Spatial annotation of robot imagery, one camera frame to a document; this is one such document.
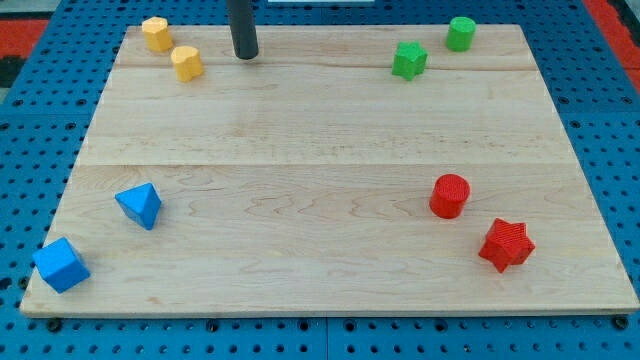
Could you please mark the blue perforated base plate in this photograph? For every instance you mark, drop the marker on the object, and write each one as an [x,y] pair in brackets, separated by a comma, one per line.
[45,115]

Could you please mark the blue cube block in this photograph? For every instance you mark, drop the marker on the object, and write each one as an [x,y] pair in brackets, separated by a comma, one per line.
[60,265]

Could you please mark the black cylindrical robot arm tip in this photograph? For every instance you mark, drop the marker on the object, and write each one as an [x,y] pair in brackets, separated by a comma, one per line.
[243,29]

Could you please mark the green star block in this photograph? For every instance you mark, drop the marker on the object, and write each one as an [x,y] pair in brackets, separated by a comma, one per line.
[409,60]

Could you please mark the red star block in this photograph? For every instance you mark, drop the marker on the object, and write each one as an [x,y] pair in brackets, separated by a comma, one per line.
[506,244]

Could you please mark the yellow heart block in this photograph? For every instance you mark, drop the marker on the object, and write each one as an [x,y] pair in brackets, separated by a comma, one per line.
[186,62]

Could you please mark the light wooden board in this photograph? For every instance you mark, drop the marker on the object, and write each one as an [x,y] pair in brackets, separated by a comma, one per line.
[297,184]

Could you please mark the blue triangular prism block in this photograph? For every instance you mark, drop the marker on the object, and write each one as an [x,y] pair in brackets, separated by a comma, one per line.
[141,204]

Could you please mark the yellow hexagon block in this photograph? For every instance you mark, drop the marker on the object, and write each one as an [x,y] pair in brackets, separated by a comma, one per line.
[156,33]

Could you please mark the red cylinder block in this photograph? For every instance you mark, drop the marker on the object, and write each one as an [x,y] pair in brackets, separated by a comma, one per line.
[449,196]

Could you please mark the green cylinder block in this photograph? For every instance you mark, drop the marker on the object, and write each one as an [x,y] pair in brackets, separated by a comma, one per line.
[460,34]

